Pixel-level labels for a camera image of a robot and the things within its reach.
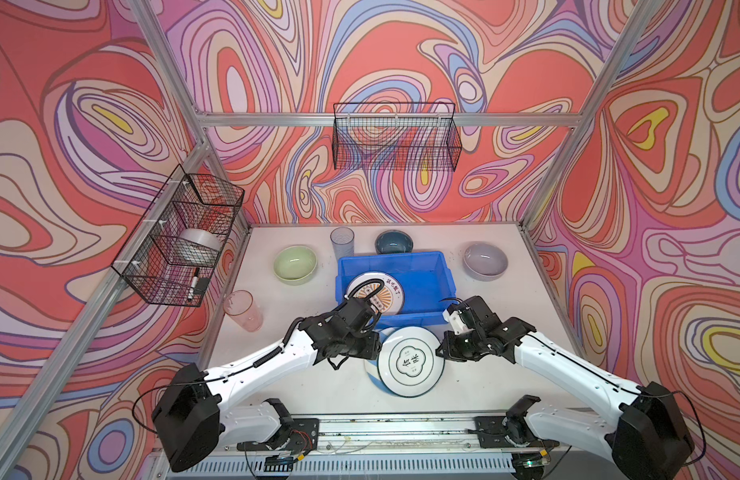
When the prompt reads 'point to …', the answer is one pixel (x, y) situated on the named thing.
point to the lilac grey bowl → (484, 261)
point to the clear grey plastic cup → (342, 239)
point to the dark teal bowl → (393, 241)
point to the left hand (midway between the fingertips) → (380, 346)
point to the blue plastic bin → (428, 286)
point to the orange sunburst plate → (391, 297)
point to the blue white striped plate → (371, 365)
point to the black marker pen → (194, 284)
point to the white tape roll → (198, 246)
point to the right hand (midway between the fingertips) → (440, 359)
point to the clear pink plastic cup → (240, 305)
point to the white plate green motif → (409, 365)
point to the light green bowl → (295, 265)
